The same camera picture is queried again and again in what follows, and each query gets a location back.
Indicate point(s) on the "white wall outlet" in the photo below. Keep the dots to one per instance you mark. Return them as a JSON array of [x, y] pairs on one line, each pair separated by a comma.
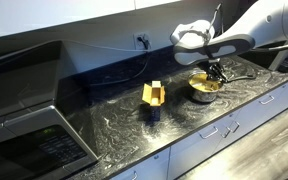
[[136, 36]]

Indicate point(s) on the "steel pot with pasta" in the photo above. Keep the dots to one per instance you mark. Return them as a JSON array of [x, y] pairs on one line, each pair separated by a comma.
[[202, 95]]

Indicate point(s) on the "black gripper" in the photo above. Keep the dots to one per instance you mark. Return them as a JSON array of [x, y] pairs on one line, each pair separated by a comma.
[[217, 70]]

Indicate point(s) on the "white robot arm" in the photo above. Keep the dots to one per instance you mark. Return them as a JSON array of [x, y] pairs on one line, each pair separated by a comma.
[[267, 23]]

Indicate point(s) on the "white upper cabinet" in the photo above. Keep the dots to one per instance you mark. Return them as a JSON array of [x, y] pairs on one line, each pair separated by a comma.
[[50, 13]]

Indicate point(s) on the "blue-grey base cabinet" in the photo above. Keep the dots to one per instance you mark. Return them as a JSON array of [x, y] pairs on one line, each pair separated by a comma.
[[184, 156]]

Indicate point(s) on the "black silver microwave oven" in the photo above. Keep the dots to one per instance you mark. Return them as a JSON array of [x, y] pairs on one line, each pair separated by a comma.
[[34, 100]]

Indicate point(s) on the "blue yellow pasta box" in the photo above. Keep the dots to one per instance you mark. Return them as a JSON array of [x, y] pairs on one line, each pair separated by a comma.
[[154, 95]]

